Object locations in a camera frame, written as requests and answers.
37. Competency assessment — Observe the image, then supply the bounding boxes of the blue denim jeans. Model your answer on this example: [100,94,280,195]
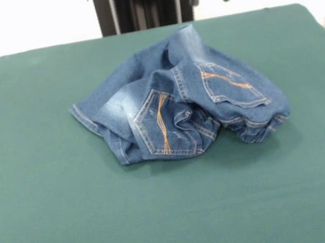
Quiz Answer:
[58,9,298,178]

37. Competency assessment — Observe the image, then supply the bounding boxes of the dark green table cloth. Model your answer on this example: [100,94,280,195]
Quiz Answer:
[0,0,325,243]

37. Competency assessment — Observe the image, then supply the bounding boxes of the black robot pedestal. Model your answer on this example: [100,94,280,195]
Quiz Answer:
[86,0,197,40]

